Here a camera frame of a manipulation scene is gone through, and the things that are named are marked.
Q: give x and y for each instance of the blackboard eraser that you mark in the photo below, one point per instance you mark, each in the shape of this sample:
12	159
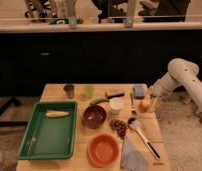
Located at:
114	93

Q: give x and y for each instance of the wooden table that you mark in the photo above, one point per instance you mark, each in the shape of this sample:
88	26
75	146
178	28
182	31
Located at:
79	161

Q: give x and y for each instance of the green plastic tray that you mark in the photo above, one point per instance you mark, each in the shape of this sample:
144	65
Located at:
49	138

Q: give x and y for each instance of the yellow corn cob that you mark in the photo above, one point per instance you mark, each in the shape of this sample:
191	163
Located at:
56	114

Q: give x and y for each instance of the orange bowl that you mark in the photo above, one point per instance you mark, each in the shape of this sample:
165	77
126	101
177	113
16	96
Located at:
103	150

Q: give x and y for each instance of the black office chair base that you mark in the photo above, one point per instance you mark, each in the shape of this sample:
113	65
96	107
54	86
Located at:
4	107

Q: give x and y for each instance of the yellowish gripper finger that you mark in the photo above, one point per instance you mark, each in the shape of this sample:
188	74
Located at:
155	102

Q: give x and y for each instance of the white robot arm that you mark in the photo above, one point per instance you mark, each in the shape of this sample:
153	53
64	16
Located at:
181	73

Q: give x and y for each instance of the metal cup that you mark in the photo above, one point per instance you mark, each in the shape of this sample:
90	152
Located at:
69	90

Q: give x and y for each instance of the black handled spoon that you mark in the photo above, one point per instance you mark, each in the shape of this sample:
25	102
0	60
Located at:
133	123

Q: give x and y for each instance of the light green cup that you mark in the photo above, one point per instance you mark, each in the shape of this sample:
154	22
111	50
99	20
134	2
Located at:
88	91

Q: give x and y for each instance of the grey blue cloth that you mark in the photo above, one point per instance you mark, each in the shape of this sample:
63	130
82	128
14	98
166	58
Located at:
131	158

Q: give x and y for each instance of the bunch of brown grapes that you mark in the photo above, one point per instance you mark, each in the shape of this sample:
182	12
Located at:
120	127

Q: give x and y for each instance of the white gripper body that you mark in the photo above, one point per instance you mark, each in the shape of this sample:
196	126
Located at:
158	91

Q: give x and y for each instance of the green object on ledge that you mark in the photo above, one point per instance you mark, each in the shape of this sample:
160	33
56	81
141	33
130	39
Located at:
57	21

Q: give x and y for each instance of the red yellow apple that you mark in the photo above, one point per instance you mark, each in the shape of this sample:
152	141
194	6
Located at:
144	105

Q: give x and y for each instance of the dark red bowl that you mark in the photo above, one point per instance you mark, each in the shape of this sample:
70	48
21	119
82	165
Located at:
94	116

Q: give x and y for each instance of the white cup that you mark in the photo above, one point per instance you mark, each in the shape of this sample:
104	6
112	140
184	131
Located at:
116	105

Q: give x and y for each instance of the blue sponge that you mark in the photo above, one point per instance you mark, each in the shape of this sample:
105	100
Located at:
138	92

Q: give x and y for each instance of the green banana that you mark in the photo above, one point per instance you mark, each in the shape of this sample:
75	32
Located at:
98	101

